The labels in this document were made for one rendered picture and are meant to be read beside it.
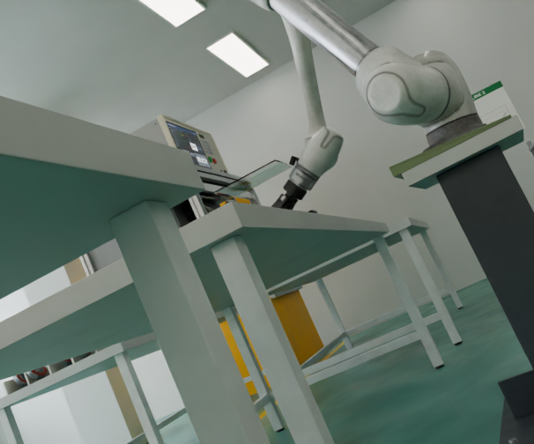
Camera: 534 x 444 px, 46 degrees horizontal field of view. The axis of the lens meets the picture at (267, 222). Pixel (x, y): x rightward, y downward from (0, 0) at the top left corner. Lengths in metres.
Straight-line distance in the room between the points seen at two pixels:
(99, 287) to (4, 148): 0.78
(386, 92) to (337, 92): 6.04
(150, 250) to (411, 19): 7.18
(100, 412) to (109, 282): 4.93
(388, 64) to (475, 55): 5.96
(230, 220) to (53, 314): 0.40
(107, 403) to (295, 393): 4.97
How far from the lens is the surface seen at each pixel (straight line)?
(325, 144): 2.01
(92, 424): 6.17
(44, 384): 3.48
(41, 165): 0.47
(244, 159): 7.82
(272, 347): 1.11
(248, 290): 1.11
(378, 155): 7.43
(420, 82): 1.63
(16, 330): 1.32
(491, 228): 1.77
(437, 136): 1.81
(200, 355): 0.64
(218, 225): 1.09
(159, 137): 2.17
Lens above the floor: 0.53
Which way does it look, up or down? 8 degrees up
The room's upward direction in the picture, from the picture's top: 24 degrees counter-clockwise
